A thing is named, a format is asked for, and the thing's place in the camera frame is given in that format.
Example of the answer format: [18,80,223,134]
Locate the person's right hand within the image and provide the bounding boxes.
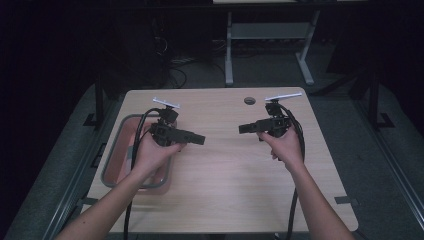
[256,127,305,175]

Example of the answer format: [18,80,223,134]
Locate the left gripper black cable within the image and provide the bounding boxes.
[122,107,165,240]

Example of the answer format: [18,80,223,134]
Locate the cables on floor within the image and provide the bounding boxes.
[162,56,228,90]

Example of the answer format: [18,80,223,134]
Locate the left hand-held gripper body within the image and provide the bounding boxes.
[149,96,183,148]

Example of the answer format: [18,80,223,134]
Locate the pink basin with grey rim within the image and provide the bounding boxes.
[100,113,178,195]

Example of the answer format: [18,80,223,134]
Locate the white metal desk frame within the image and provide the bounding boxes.
[223,9,322,86]

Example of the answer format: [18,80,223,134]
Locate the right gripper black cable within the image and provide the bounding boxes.
[278,103,306,240]

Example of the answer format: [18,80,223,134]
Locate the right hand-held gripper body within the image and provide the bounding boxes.
[256,92,303,139]

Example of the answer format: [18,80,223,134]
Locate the black metal stand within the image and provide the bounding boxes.
[365,68,396,130]
[83,71,107,128]

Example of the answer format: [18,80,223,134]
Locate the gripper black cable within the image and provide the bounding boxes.
[122,107,165,240]
[278,103,306,240]

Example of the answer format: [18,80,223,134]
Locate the person's left hand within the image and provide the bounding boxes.
[131,132,188,178]

